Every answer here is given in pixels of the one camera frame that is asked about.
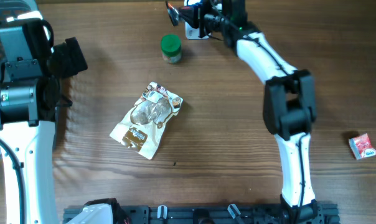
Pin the red snack packet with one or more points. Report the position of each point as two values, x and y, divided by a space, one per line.
362 147

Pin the white brown snack pouch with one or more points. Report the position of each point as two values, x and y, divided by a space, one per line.
142 127

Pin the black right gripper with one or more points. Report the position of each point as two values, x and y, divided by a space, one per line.
193 12

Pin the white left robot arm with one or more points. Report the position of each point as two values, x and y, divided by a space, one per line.
30 96

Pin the white barcode scanner box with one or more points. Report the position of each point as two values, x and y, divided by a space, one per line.
192 33

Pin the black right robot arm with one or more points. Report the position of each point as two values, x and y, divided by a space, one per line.
289 105

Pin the green lid glass jar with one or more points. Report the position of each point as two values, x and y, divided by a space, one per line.
171 48

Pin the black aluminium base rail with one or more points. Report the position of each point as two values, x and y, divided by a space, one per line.
327 213

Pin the black red snack wrapper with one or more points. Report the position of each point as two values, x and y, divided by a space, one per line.
174 14

